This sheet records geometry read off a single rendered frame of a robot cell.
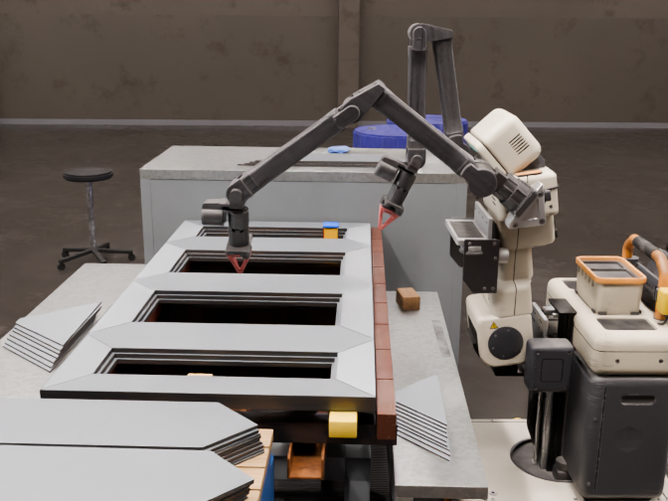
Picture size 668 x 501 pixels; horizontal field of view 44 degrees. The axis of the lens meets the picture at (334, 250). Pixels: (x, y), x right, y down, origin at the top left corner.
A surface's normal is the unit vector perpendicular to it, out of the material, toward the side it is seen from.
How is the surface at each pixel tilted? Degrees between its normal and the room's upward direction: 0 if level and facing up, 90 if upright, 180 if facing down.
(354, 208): 90
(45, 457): 0
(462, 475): 0
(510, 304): 90
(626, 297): 92
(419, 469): 0
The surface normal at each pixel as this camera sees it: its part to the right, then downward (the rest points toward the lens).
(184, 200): -0.04, 0.27
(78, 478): 0.00, -0.96
